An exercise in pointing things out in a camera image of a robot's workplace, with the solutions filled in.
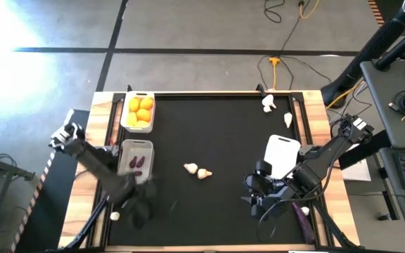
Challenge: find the yellow floor cable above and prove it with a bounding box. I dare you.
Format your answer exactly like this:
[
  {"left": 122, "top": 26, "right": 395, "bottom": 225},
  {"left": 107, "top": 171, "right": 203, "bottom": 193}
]
[{"left": 299, "top": 0, "right": 321, "bottom": 19}]

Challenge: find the tan garlic bulb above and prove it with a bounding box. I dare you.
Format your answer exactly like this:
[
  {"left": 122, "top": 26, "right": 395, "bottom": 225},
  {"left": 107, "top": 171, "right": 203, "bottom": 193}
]
[
  {"left": 196, "top": 168, "right": 213, "bottom": 181},
  {"left": 183, "top": 162, "right": 199, "bottom": 175}
]

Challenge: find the black tower fan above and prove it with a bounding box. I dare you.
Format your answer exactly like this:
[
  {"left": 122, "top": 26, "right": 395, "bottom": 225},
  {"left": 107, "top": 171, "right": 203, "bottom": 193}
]
[{"left": 321, "top": 0, "right": 405, "bottom": 108}]

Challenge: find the large white garlic bulb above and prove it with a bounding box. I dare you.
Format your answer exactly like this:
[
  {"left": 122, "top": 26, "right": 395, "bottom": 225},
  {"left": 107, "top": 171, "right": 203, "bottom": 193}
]
[{"left": 261, "top": 93, "right": 277, "bottom": 114}]

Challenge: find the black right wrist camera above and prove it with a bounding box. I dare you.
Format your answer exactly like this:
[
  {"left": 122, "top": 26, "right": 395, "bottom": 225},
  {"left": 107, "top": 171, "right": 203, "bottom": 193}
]
[{"left": 243, "top": 160, "right": 277, "bottom": 197}]

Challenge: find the yellow mango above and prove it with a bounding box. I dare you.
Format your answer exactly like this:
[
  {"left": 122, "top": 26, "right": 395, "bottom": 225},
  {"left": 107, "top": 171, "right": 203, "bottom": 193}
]
[{"left": 136, "top": 108, "right": 152, "bottom": 122}]

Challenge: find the white plastic basket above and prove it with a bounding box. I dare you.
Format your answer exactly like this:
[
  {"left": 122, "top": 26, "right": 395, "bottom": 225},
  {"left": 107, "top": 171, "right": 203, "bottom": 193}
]
[
  {"left": 120, "top": 90, "right": 157, "bottom": 134},
  {"left": 264, "top": 134, "right": 302, "bottom": 180},
  {"left": 117, "top": 138, "right": 155, "bottom": 186}
]

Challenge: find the black floor platform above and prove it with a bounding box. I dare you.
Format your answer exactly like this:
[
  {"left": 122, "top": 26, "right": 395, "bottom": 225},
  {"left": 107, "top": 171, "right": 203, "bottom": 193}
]
[{"left": 11, "top": 108, "right": 91, "bottom": 253}]

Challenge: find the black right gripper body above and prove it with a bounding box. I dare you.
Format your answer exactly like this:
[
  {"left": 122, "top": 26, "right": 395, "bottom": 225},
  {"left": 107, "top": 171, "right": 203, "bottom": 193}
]
[{"left": 254, "top": 185, "right": 295, "bottom": 216}]

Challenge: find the white paper sheet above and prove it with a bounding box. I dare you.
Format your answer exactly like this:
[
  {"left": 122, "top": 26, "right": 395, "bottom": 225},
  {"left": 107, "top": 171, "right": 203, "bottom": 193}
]
[{"left": 341, "top": 157, "right": 372, "bottom": 182}]

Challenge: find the orange-coloured lemon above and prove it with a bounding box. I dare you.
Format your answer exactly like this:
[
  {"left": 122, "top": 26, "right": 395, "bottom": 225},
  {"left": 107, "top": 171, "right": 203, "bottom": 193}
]
[{"left": 139, "top": 97, "right": 155, "bottom": 110}]

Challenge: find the grey desk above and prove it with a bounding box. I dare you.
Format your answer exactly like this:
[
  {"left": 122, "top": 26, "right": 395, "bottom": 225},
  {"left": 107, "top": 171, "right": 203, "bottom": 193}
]
[
  {"left": 359, "top": 58, "right": 405, "bottom": 148},
  {"left": 379, "top": 146, "right": 405, "bottom": 235}
]

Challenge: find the long purple eggplant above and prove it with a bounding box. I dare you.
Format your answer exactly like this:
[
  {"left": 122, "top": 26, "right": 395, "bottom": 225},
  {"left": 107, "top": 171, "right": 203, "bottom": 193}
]
[{"left": 292, "top": 202, "right": 316, "bottom": 245}]

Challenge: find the black floor cable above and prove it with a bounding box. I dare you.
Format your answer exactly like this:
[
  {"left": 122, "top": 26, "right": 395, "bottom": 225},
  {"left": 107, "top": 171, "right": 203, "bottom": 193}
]
[{"left": 263, "top": 0, "right": 286, "bottom": 24}]

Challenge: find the black frame strut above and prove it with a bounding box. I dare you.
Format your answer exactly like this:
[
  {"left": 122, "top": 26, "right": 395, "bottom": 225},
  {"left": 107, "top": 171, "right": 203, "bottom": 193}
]
[
  {"left": 46, "top": 195, "right": 110, "bottom": 252},
  {"left": 313, "top": 200, "right": 360, "bottom": 249}
]

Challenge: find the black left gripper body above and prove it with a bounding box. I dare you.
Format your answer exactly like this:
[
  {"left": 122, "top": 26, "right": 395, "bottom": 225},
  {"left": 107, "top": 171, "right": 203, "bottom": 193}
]
[{"left": 116, "top": 174, "right": 160, "bottom": 211}]

